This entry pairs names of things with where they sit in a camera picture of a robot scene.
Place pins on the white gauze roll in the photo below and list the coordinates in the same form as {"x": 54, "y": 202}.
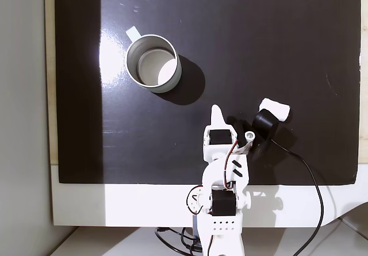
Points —
{"x": 276, "y": 107}

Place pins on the black table mat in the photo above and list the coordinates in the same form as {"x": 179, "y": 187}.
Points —
{"x": 258, "y": 37}

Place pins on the pale green steel mug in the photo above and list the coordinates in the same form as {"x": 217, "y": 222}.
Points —
{"x": 135, "y": 54}

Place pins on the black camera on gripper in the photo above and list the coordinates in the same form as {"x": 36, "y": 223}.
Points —
{"x": 263, "y": 120}

